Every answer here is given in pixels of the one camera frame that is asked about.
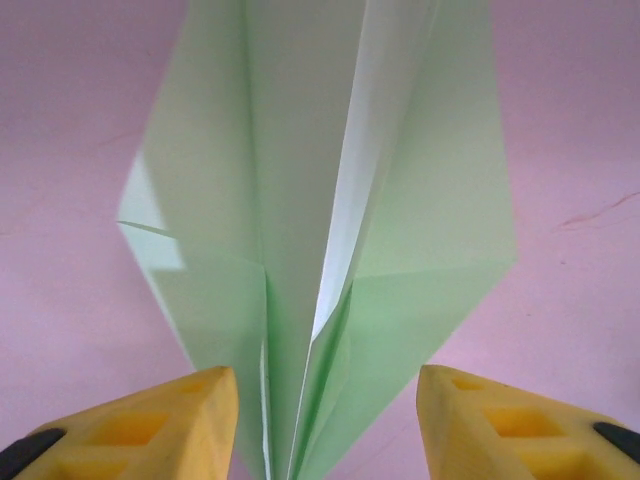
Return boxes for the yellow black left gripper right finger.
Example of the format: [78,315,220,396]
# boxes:
[417,363,640,480]

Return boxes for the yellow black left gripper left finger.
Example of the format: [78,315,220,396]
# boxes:
[0,364,240,480]

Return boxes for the light green cloth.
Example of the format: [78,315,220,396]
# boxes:
[115,0,519,480]

